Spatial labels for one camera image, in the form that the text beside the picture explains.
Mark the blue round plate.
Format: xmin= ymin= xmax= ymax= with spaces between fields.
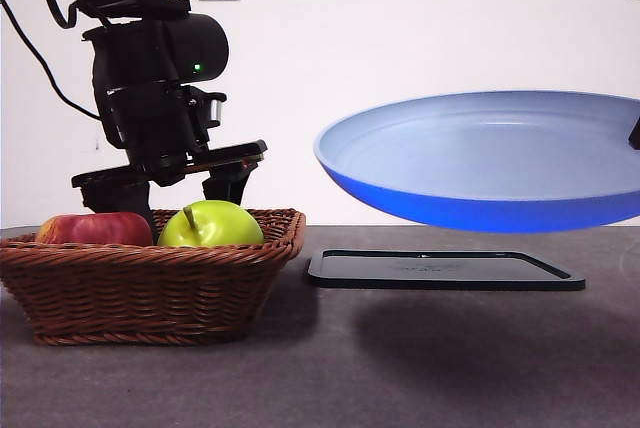
xmin=313 ymin=91 xmax=640 ymax=233

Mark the brown wicker basket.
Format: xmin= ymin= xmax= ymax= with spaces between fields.
xmin=0 ymin=207 xmax=307 ymax=347

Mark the red apple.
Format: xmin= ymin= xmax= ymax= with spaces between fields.
xmin=35 ymin=212 xmax=154 ymax=248

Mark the green apple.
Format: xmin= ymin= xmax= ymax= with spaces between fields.
xmin=157 ymin=199 xmax=265 ymax=248

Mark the black rectangular tray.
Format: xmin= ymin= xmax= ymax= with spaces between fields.
xmin=305 ymin=249 xmax=586 ymax=292

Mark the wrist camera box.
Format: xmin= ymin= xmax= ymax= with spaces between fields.
xmin=185 ymin=86 xmax=227 ymax=145

